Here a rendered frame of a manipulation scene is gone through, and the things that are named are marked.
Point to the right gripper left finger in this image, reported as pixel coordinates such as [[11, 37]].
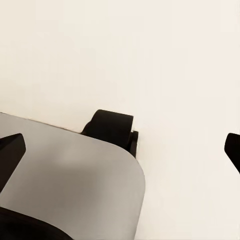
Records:
[[12, 149]]

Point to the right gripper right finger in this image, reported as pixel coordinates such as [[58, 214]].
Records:
[[232, 149]]

